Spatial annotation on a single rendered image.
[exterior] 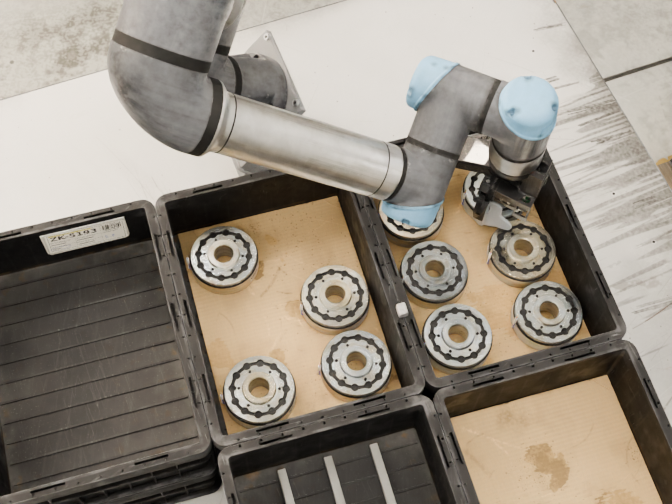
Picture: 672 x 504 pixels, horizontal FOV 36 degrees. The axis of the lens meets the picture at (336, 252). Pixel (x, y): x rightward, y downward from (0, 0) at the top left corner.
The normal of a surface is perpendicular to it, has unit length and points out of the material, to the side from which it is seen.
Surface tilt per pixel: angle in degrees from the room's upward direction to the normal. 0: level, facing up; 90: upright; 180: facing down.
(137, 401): 0
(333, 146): 35
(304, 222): 0
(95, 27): 0
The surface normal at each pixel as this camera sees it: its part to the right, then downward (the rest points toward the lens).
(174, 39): 0.29, 0.31
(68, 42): 0.03, -0.45
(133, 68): -0.31, 0.25
